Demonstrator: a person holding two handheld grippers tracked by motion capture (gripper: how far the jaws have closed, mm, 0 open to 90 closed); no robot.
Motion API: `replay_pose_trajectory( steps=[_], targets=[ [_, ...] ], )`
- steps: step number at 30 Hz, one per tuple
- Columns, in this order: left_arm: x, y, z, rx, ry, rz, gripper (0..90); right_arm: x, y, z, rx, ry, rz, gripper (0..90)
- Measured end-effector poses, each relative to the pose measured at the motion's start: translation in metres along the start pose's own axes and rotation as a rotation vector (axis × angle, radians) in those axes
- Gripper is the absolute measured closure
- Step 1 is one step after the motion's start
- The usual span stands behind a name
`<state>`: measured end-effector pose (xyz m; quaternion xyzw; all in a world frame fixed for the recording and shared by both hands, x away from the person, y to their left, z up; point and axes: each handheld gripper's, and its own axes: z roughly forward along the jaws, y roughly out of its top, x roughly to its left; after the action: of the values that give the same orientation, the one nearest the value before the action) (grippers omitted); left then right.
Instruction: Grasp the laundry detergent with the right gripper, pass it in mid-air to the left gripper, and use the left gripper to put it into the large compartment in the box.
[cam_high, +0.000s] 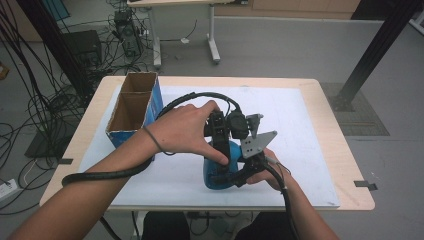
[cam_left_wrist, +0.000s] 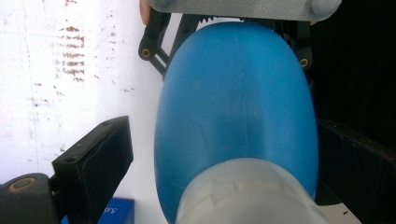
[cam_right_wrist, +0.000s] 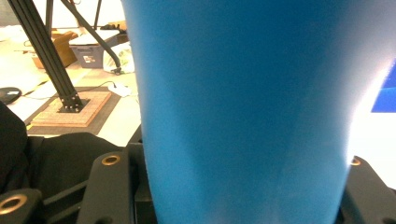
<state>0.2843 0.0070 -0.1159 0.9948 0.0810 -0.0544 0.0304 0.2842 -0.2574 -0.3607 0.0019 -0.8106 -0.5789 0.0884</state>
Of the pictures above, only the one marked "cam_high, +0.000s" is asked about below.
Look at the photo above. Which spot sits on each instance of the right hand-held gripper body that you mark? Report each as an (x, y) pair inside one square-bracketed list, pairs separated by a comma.
[(255, 145)]

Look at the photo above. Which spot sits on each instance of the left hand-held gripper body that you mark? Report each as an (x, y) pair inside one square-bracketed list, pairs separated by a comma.
[(238, 125)]

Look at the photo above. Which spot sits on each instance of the blue bottle with white cap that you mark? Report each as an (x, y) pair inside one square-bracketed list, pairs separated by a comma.
[(213, 173)]

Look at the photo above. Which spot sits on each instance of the blue cardboard box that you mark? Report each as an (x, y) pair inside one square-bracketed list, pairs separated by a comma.
[(128, 115)]

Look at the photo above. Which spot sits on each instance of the person's right hand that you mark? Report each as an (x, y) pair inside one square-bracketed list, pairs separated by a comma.
[(273, 175)]

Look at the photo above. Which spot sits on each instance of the person's left hand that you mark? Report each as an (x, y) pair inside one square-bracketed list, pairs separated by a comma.
[(183, 130)]

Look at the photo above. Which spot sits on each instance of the white table mat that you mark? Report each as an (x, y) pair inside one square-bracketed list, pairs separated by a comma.
[(300, 133)]

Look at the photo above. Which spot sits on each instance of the grey foot pedal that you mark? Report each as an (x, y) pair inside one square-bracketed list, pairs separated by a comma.
[(220, 228)]

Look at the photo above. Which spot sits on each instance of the person's right leg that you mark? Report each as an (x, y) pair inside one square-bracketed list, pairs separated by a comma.
[(260, 230)]

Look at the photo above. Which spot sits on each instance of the person's leg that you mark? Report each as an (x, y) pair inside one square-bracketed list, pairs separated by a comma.
[(260, 230), (165, 228)]

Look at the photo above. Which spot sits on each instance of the person's left leg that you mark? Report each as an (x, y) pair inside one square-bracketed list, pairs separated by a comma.
[(165, 228)]

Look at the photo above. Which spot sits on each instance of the white desk with metal legs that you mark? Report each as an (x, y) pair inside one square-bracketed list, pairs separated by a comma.
[(212, 36)]

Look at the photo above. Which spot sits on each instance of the white power adapter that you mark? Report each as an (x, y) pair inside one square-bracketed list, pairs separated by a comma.
[(184, 40)]

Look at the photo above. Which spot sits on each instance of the grey floor mat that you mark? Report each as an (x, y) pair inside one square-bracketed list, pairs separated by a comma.
[(366, 123)]

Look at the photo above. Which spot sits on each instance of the black tape strip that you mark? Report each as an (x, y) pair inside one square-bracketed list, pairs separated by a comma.
[(65, 161), (365, 185)]

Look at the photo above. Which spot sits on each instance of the black computer tower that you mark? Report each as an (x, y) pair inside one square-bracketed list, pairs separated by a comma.
[(128, 35)]

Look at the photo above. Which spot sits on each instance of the black equipment case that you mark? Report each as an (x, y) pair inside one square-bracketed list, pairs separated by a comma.
[(83, 46)]

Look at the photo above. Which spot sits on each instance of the white power strip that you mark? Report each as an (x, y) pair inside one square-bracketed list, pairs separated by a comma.
[(8, 190)]

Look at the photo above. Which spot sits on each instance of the brown cardboard box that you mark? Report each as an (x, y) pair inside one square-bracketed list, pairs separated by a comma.
[(3, 70)]

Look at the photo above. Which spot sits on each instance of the black metal stand post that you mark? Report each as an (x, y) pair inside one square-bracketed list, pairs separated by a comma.
[(53, 43), (376, 50)]

